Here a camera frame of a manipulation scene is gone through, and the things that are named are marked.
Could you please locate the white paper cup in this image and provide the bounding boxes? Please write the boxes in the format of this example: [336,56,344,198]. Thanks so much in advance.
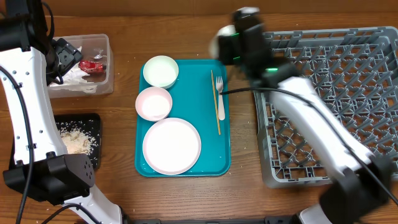
[208,25,236,59]

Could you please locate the red snack wrapper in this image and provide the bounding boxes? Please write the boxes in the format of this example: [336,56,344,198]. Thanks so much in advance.
[78,60,106,74]

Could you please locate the white napkin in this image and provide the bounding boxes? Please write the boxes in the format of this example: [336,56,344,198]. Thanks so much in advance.
[49,64,97,94]

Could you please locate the white plastic fork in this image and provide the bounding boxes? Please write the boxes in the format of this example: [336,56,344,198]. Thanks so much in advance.
[216,77,226,121]

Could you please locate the wooden chopstick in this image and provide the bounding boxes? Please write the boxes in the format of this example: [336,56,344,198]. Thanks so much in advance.
[211,70,221,136]

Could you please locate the white bowl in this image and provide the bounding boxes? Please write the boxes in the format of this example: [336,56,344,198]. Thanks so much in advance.
[143,55,179,89]

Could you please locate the food scraps pile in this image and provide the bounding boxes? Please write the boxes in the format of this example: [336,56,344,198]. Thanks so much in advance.
[56,120,101,162]

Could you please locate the pink bowl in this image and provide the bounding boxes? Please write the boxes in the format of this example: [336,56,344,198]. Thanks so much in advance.
[135,86,173,122]

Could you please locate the white round plate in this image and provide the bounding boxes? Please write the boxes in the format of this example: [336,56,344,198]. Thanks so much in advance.
[142,118,201,175]

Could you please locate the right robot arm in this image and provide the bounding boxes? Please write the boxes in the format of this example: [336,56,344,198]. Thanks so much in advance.
[210,7,396,223]

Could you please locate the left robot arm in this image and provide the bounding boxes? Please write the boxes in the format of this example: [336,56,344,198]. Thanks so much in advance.
[1,0,130,223]

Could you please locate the grey dishwasher rack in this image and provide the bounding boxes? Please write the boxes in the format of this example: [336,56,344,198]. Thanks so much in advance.
[254,27,397,188]

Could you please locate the small clear wrapper piece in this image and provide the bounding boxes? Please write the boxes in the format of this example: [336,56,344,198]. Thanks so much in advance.
[93,49,104,60]

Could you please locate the clear plastic bin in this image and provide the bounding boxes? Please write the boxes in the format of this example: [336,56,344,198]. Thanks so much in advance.
[6,34,114,99]

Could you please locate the teal serving tray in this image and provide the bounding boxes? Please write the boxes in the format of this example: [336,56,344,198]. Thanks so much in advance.
[134,58,231,178]

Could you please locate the black plastic tray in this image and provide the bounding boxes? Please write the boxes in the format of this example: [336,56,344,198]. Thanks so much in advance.
[54,113,102,170]

